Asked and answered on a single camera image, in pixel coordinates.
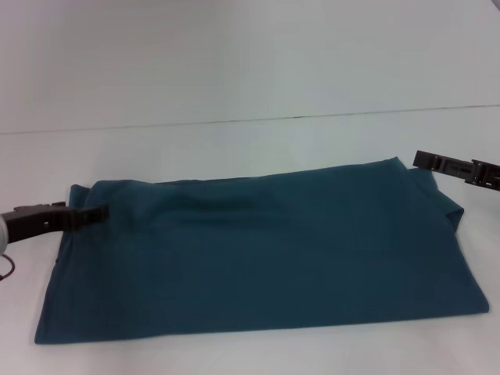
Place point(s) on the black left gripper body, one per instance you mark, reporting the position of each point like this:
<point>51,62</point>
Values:
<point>35,222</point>

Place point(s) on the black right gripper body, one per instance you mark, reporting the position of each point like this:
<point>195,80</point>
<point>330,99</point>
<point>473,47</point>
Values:
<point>488,176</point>

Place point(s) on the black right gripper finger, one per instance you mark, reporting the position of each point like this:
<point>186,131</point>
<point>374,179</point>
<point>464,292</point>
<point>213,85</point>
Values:
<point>445,172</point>
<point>441,160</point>

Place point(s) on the teal t-shirt with FREE! print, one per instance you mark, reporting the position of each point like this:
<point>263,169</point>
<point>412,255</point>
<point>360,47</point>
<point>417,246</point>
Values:
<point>234,254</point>

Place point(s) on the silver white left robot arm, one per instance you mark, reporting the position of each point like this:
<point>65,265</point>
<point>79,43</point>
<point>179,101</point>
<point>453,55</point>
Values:
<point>3,234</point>

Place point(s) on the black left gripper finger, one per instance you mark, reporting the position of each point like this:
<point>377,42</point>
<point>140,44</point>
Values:
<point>91,215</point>

